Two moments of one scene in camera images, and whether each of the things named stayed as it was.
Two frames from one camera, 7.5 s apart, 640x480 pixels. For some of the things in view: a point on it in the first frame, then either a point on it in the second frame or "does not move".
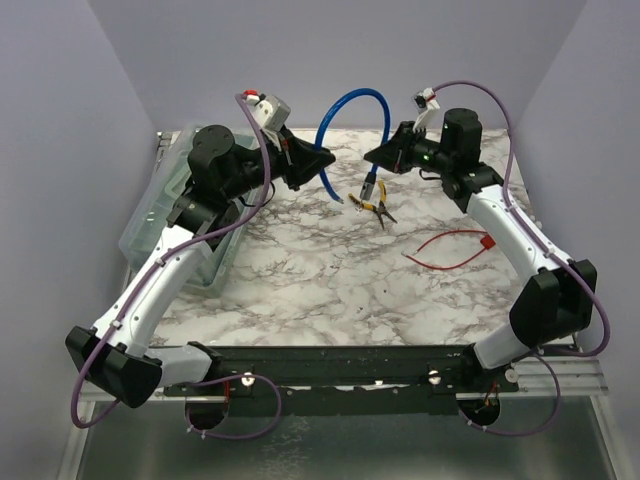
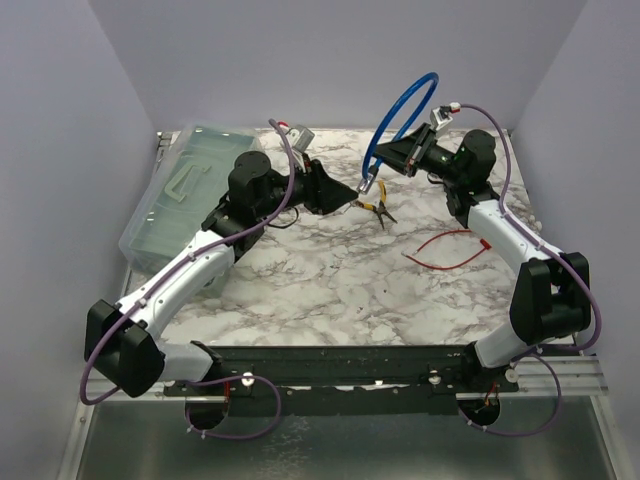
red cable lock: x=487 y=241 does not move
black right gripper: x=391 y=156 does not move
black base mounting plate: x=334 y=380 does not move
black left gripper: x=299 y=160 to x=324 y=194
